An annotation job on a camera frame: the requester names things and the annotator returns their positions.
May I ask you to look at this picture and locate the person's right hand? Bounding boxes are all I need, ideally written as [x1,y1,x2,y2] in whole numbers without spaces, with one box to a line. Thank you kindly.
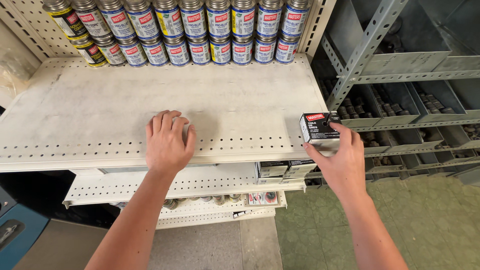
[302,122,368,199]

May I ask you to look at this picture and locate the person's left hand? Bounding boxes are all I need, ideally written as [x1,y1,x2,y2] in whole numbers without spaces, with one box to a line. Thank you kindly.
[145,110,197,175]

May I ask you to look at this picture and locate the middle beige perforated metal shelf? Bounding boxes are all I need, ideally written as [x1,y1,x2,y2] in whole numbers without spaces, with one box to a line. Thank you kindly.
[62,161,308,209]

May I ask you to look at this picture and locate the cluster of small metal tins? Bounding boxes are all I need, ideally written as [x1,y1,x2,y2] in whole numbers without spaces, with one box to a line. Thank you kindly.
[110,193,242,211]

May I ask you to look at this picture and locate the wide beige perforated metal shelf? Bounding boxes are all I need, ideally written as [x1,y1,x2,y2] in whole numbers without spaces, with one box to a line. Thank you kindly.
[0,52,331,173]

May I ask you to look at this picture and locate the narrow beige perforated metal shelf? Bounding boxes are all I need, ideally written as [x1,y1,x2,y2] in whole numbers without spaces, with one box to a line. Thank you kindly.
[155,191,288,230]

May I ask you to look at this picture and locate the red and black blister pack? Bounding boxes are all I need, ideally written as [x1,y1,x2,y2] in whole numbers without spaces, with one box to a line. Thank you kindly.
[247,191,279,206]

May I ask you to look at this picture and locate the grey labelled can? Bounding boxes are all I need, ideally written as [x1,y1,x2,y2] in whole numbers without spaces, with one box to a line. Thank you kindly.
[94,34,127,67]
[71,0,112,38]

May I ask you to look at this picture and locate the black and yellow labelled can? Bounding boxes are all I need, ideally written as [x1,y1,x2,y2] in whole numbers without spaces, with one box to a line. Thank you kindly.
[42,0,90,41]
[70,37,108,68]

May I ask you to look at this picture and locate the rows of blue labelled cans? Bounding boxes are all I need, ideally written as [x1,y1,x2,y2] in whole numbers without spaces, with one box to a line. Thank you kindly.
[97,0,312,67]

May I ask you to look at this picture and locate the grey metal rack with bins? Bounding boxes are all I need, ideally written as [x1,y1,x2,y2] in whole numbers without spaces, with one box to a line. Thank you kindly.
[304,0,480,188]

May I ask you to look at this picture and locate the blue metal cabinet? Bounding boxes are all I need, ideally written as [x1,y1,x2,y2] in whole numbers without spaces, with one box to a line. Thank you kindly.
[0,185,50,270]

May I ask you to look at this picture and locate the clear plastic sheet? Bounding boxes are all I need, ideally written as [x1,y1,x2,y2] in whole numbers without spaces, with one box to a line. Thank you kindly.
[0,19,43,109]

